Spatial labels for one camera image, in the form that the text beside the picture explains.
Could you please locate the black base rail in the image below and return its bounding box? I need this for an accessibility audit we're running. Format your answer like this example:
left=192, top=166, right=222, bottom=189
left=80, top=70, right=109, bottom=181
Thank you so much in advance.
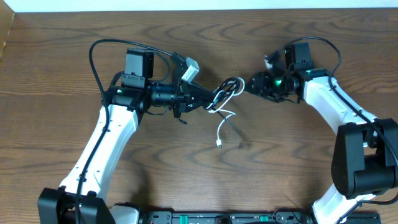
left=146, top=210, right=382, bottom=224

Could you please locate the white usb cable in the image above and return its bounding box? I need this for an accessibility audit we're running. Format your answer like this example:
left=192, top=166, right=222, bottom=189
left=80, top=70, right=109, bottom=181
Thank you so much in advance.
left=205, top=77, right=246, bottom=150

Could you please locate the black usb cable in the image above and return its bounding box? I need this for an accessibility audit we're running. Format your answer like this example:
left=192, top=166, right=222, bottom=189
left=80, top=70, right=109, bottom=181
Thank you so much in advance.
left=206, top=77, right=249, bottom=147

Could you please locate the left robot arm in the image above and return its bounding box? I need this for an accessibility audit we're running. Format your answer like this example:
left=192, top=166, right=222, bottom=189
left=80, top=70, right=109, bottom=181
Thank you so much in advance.
left=37, top=48, right=215, bottom=223

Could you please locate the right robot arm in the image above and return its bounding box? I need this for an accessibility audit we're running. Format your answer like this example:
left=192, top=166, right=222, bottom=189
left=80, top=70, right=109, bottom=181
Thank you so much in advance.
left=245, top=41, right=397, bottom=223

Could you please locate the cardboard box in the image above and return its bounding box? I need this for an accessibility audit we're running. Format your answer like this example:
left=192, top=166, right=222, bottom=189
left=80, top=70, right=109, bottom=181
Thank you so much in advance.
left=0, top=0, right=15, bottom=58

